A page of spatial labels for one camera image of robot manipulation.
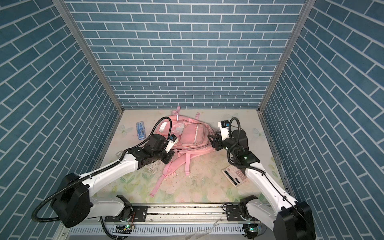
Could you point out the blue clear pencil case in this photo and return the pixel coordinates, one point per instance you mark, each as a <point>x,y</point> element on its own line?
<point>141,131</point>

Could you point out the pink white calculator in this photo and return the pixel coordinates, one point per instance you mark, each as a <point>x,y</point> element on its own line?
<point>234,175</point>

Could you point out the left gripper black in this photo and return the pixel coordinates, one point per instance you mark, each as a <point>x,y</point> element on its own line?
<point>169,155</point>

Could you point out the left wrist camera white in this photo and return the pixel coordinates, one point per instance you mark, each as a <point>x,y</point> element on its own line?
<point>172,141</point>

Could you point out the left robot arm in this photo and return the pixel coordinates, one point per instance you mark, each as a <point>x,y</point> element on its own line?
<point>77,201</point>

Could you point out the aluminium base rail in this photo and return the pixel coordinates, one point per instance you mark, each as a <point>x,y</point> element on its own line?
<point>190,220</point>

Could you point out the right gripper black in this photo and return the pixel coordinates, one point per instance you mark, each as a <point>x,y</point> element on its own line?
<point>217,142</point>

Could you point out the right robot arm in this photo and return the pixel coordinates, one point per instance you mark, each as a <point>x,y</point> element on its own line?
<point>270,195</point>

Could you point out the pink student backpack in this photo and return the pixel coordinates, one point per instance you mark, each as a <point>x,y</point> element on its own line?
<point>193,142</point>

